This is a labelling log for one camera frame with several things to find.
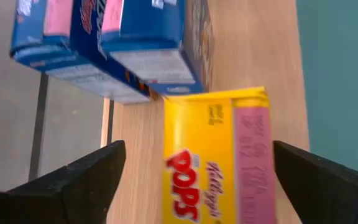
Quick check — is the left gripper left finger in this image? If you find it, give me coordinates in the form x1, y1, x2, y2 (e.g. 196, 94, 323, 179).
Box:
0, 139, 127, 224

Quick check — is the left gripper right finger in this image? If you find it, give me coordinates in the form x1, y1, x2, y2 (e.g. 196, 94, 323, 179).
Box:
273, 139, 358, 224

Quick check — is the Corn Pops cereal box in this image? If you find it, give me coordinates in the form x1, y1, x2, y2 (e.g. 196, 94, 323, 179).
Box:
162, 86, 278, 224

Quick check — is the Frosted Flakes cereal box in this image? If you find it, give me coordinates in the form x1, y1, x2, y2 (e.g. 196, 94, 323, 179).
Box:
9, 0, 160, 105
99, 0, 216, 96

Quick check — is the wooden shelf with black frame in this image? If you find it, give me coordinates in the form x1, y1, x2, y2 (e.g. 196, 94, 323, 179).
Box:
28, 0, 310, 224

